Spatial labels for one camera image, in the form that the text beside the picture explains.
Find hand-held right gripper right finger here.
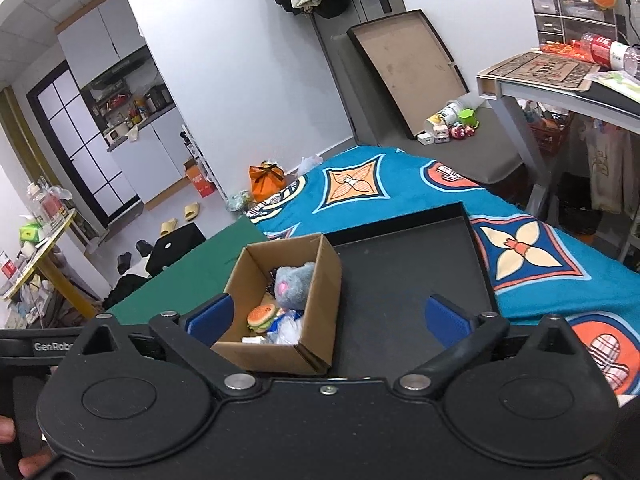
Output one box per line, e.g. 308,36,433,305
395,294,599,397

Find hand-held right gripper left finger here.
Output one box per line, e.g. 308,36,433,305
60,293,259,397

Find burger plush toy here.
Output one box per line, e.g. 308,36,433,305
247,304,280,335

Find large black tray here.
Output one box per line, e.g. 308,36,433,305
320,201,501,376

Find clear plastic bag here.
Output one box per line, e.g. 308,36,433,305
267,319,304,346

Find grey plush toy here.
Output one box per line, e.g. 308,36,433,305
272,261,317,310

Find brown cardboard box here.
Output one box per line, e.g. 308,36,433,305
210,232,344,376

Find person's left hand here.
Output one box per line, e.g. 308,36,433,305
0,416,57,480

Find green cloth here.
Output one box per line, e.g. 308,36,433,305
102,215,271,322

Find black white-dotted stool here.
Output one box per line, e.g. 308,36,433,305
146,223,207,277

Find black clothes pile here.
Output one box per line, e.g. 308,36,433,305
102,266,152,311

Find yellow table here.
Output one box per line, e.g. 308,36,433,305
0,207,102,319

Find clear bag of green items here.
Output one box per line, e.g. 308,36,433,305
226,191,256,214

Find blue printed blanket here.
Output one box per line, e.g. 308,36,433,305
245,145,640,407

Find orange cardboard box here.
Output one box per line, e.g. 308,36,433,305
184,158,217,198

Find glass jars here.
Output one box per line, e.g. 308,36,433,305
27,177,76,232

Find orange gift bag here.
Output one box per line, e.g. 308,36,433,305
248,161,290,202

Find white narrow shelf rack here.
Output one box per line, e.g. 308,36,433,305
179,130,229,200

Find dark grey mat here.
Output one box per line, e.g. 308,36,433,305
402,92,527,187

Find white cabinet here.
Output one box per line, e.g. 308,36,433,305
56,0,197,207

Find white printed cup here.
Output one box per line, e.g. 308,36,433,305
424,101,466,134

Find black framed glass door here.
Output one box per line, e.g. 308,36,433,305
26,60,147,229

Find orange basket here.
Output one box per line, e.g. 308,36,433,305
530,115,572,157

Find cream tote bag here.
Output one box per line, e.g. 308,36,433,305
585,125,632,214

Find black kitchen appliance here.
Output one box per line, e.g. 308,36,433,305
146,85,172,112

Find white desk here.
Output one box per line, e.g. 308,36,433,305
476,50,640,262

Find patterned brown placemat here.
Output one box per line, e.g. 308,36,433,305
487,52,601,94

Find grey door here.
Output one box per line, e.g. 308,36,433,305
310,0,417,147

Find black desk pad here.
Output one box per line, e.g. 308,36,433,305
585,79,640,112

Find green printed paper sheet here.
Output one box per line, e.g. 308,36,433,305
592,70,640,92

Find red packets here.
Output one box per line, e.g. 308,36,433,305
541,40,594,59

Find red label plastic bottle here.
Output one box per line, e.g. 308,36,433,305
580,32,640,74

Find grey drawer unit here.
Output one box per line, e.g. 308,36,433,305
526,0,622,47

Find brown board in black frame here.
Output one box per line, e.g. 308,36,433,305
346,8,474,141

